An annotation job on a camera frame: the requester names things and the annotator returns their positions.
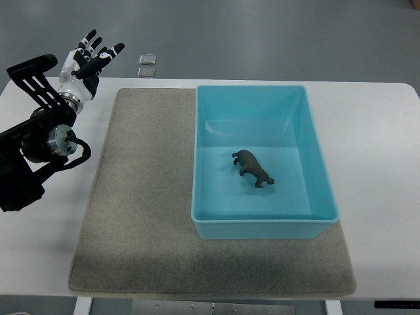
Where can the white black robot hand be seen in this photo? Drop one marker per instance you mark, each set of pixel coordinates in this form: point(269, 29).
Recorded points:
point(79, 76)

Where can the brown toy hippo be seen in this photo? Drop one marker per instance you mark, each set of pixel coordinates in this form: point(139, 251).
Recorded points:
point(250, 165)

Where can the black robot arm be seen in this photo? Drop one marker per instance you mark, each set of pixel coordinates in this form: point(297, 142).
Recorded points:
point(37, 148)

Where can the blue plastic box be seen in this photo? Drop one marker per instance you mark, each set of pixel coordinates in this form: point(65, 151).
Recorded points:
point(275, 124)

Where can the lower floor outlet plate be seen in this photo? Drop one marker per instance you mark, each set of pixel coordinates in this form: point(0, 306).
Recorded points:
point(146, 72)

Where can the grey felt mat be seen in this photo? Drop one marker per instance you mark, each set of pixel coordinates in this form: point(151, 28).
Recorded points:
point(138, 236)

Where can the white left table leg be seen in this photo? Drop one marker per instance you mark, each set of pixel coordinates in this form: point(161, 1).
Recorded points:
point(83, 306)

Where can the white table leg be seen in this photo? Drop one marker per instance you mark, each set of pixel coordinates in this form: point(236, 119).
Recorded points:
point(333, 307)
point(83, 306)

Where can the white right table leg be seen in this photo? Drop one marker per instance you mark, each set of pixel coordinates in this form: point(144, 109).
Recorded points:
point(333, 307)

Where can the black table control panel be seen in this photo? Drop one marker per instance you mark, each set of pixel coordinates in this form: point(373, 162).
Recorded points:
point(410, 305)

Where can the metal table base plate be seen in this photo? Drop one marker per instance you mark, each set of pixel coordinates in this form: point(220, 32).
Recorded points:
point(188, 307)

